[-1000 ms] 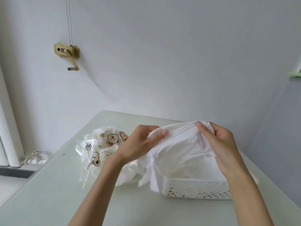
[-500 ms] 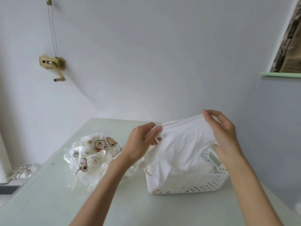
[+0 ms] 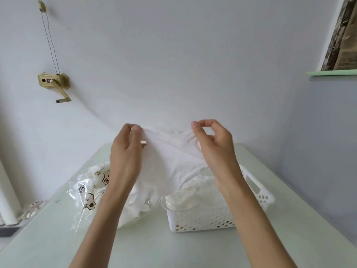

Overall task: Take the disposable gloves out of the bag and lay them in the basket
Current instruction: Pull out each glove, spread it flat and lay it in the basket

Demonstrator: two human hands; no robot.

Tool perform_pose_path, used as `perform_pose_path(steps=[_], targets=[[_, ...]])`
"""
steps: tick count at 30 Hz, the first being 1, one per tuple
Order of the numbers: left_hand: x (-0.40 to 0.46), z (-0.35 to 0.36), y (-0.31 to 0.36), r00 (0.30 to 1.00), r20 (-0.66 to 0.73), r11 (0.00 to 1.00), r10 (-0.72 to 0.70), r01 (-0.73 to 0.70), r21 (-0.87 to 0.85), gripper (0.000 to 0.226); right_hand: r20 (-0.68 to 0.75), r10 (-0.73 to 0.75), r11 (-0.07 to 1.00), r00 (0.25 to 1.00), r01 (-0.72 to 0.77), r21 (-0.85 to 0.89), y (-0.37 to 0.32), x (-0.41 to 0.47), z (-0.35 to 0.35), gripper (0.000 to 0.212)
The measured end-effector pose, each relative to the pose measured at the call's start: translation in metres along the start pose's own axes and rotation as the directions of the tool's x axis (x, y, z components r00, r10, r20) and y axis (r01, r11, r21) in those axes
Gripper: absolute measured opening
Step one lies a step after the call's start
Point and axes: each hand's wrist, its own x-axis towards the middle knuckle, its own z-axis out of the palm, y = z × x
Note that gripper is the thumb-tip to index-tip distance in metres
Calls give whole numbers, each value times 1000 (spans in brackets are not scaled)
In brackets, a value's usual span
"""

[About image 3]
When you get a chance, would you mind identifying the stack of white gloves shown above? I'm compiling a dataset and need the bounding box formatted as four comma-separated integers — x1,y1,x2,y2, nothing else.
166,167,228,211

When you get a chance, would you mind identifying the white column radiator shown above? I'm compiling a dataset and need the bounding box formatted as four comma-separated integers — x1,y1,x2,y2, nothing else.
0,159,23,226

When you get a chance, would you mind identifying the person's right hand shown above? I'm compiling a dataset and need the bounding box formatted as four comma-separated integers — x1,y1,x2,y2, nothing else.
191,119,247,194

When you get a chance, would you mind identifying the pale green shelf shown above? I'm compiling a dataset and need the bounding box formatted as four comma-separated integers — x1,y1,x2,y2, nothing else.
306,69,357,77

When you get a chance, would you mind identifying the person's right forearm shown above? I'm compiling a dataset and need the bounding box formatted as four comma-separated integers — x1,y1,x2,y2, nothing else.
222,180,297,268

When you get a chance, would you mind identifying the clear bear-print plastic bag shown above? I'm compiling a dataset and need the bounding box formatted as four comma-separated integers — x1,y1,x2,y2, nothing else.
68,162,160,232

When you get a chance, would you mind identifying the white perforated plastic basket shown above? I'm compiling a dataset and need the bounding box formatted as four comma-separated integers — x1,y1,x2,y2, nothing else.
161,164,276,233

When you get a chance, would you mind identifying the white cotton glove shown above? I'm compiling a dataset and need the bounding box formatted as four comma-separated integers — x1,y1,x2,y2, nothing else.
138,128,217,196

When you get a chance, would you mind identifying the thin steel winch cable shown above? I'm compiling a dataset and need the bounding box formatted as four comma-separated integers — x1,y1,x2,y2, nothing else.
42,8,61,75

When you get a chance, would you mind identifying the person's left hand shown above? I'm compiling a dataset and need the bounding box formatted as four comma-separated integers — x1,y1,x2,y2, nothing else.
107,123,148,199

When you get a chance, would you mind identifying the brass wall crank winch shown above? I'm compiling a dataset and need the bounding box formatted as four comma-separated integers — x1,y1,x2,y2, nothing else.
38,72,72,103

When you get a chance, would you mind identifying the person's left forearm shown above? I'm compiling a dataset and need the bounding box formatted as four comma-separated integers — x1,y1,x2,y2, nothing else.
68,188,134,268

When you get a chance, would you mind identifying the white radiator valve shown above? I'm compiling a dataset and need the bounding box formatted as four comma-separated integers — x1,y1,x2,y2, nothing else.
21,201,44,220

